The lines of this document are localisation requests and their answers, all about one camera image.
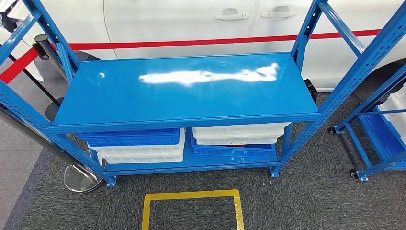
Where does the white car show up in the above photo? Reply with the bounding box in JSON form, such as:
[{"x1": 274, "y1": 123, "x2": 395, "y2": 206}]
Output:
[{"x1": 0, "y1": 0, "x2": 406, "y2": 92}]

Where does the black stanchion with round base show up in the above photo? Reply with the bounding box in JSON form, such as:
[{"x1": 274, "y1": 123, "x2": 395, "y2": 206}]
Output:
[{"x1": 7, "y1": 54, "x2": 65, "y2": 122}]

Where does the white car door handle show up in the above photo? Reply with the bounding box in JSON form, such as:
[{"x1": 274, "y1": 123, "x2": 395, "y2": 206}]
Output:
[
  {"x1": 214, "y1": 8, "x2": 249, "y2": 22},
  {"x1": 260, "y1": 5, "x2": 297, "y2": 19}
]

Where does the yellow floor tape square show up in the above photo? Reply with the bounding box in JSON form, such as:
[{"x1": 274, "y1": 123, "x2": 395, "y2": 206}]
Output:
[{"x1": 141, "y1": 189, "x2": 246, "y2": 230}]

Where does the blue plastic crate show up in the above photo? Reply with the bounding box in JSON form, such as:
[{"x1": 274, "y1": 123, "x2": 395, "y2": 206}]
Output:
[
  {"x1": 190, "y1": 136, "x2": 277, "y2": 159},
  {"x1": 76, "y1": 127, "x2": 181, "y2": 148},
  {"x1": 363, "y1": 106, "x2": 406, "y2": 171}
]

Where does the black stanchion post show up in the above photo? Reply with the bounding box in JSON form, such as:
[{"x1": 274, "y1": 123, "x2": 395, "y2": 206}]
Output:
[{"x1": 33, "y1": 34, "x2": 64, "y2": 77}]

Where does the chrome base stanchion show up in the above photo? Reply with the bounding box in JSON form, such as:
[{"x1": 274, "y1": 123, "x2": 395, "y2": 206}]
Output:
[{"x1": 0, "y1": 108, "x2": 105, "y2": 193}]

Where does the red barrier belt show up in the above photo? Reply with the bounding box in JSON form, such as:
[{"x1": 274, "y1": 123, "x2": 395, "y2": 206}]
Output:
[
  {"x1": 0, "y1": 47, "x2": 40, "y2": 85},
  {"x1": 50, "y1": 28, "x2": 382, "y2": 51}
]

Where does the blue metal shelf rack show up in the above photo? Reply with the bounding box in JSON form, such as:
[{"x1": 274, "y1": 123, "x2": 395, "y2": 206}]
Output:
[
  {"x1": 0, "y1": 0, "x2": 406, "y2": 188},
  {"x1": 328, "y1": 63, "x2": 406, "y2": 183}
]

